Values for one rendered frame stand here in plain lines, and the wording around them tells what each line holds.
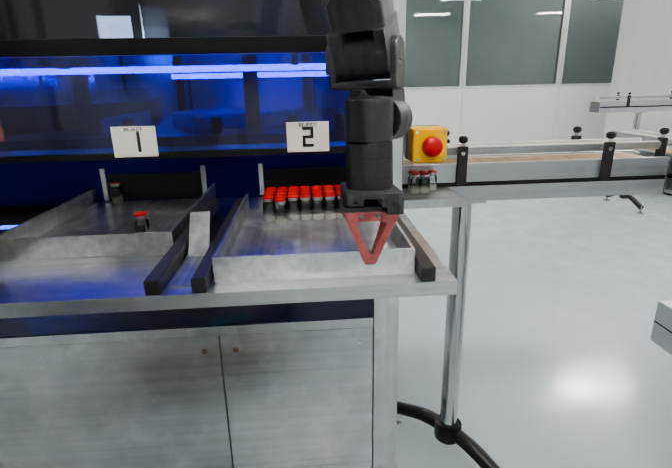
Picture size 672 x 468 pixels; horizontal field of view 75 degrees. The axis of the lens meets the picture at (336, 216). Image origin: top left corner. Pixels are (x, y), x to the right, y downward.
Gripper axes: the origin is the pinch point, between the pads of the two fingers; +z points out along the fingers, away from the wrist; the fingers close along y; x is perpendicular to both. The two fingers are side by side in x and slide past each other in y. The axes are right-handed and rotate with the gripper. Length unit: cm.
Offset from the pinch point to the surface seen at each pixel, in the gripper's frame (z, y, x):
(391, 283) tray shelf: 3.0, -1.7, -2.4
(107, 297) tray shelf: 2.9, -1.9, 32.3
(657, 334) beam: 42, 49, -84
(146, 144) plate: -13, 37, 39
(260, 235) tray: 1.3, 18.2, 15.9
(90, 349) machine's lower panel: 32, 40, 58
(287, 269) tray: 1.3, 0.7, 10.6
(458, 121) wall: -6, 500, -181
